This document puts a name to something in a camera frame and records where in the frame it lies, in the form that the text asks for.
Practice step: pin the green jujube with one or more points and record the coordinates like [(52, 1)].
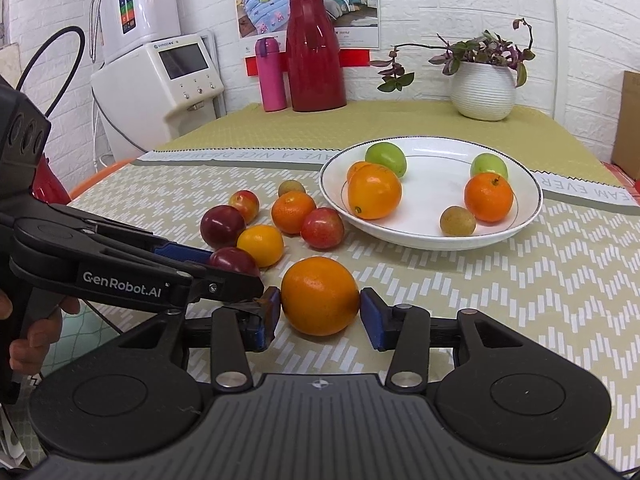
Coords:
[(489, 165), (385, 159)]

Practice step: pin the round orange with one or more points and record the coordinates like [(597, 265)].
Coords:
[(320, 295)]

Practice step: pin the pink bottle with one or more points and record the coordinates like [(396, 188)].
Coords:
[(271, 80)]

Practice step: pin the potted plant in white pot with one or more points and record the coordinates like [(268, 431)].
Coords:
[(482, 92)]

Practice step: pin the small brown longan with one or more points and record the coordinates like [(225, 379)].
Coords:
[(457, 220), (291, 188)]

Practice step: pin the dark red plum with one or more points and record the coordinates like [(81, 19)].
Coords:
[(234, 260), (222, 226)]

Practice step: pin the red yellow apple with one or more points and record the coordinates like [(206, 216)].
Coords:
[(244, 205)]

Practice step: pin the patterned tablecloth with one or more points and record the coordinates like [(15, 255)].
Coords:
[(500, 285)]

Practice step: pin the red apple back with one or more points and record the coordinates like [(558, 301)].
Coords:
[(322, 228)]

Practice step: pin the person's left hand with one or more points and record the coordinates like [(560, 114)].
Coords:
[(40, 335)]

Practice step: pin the wall poster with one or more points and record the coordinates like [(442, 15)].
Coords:
[(260, 5)]

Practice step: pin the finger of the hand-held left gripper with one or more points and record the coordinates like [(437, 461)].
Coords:
[(180, 252), (235, 287)]

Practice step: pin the white machine with screen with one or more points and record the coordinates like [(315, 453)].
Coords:
[(140, 100)]

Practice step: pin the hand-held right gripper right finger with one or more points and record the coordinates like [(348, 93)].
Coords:
[(372, 317)]

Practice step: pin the yellow orange kumquat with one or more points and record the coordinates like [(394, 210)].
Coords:
[(260, 245)]

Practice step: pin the small orange tangerine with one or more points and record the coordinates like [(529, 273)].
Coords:
[(293, 212)]

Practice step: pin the white round plate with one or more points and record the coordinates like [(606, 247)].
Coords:
[(430, 185)]

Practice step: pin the white water purifier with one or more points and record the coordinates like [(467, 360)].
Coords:
[(150, 0)]

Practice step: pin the red plastic chair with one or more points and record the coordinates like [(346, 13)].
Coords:
[(50, 187)]

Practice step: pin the cardboard box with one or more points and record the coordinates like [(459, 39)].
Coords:
[(629, 125)]

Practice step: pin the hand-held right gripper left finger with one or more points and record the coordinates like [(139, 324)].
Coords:
[(272, 317)]

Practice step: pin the red thermos jug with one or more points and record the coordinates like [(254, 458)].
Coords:
[(315, 60)]

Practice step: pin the tangerine with stem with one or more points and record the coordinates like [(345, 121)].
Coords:
[(488, 197)]

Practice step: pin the oval orange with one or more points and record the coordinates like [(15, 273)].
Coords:
[(355, 169)]

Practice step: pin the large orange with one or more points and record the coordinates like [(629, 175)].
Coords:
[(374, 191)]

